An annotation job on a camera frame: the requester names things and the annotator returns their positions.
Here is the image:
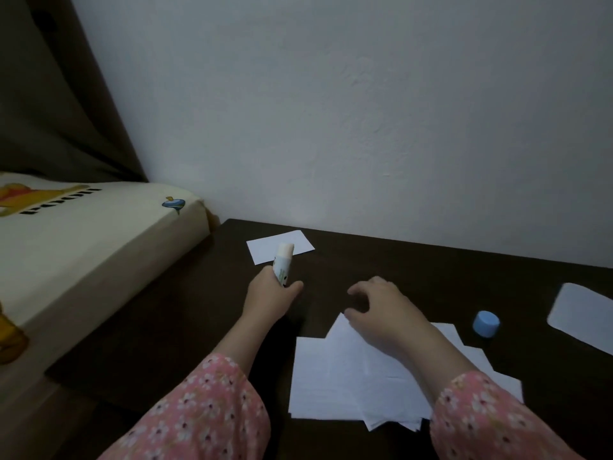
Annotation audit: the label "person's left hand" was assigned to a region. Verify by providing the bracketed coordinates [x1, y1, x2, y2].
[241, 265, 305, 327]

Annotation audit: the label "person's right hand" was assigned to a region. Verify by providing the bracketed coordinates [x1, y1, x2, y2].
[344, 276, 434, 362]

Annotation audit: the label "white panda print glue stick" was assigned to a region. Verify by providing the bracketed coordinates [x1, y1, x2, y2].
[271, 242, 295, 287]

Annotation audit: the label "white paper sheets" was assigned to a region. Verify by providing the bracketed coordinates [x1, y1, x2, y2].
[246, 230, 613, 356]

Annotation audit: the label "blue glue stick cap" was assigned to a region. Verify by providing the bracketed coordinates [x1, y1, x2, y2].
[473, 310, 501, 339]

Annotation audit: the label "person's right forearm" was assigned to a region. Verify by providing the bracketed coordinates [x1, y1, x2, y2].
[404, 323, 585, 460]

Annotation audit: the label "person's left forearm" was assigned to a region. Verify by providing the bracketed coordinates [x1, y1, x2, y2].
[98, 313, 288, 460]

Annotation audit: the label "beige mattress with whale print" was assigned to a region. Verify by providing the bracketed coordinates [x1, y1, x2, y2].
[0, 172, 211, 408]

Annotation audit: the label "dark brown curtain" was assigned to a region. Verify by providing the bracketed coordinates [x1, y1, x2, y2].
[0, 0, 148, 183]

